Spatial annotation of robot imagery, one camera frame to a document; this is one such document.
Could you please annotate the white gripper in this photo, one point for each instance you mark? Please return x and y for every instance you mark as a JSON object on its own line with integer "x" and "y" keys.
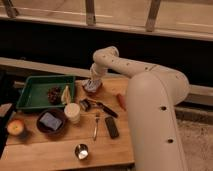
{"x": 97, "y": 72}

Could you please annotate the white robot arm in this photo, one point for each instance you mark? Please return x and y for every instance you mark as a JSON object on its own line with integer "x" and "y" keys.
{"x": 152, "y": 92}

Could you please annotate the red bowl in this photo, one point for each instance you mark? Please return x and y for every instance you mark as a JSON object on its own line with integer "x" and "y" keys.
{"x": 93, "y": 89}

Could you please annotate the dark brown bowl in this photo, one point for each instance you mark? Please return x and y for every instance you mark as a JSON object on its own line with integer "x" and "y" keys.
{"x": 56, "y": 113}

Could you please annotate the orange carrot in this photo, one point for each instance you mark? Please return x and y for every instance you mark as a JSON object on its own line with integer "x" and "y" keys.
{"x": 121, "y": 101}

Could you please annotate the silver fork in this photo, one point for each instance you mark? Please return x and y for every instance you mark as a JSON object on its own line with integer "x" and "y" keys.
{"x": 97, "y": 118}

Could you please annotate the white cylindrical cup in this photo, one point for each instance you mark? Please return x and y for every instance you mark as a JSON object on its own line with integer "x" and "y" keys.
{"x": 72, "y": 111}

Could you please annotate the dark grape bunch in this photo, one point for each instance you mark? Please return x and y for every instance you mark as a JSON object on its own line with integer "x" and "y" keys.
{"x": 54, "y": 95}

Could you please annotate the black rectangular remote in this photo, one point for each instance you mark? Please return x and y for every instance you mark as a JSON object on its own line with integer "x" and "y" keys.
{"x": 112, "y": 128}

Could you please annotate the wooden table board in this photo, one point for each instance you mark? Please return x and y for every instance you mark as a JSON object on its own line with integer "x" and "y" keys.
{"x": 39, "y": 152}

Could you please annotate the blue sponge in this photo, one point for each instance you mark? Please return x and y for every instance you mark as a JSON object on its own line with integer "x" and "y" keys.
{"x": 50, "y": 121}

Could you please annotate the green plastic tray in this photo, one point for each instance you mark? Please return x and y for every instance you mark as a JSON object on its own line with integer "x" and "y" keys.
{"x": 34, "y": 96}

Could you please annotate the small metal cup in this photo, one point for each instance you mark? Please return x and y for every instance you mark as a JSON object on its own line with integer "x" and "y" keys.
{"x": 81, "y": 151}

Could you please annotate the red yellow apple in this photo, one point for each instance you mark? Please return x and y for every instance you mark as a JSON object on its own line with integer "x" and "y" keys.
{"x": 15, "y": 127}

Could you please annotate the black handled peeler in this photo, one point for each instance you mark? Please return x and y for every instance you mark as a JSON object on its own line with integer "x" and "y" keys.
{"x": 87, "y": 104}

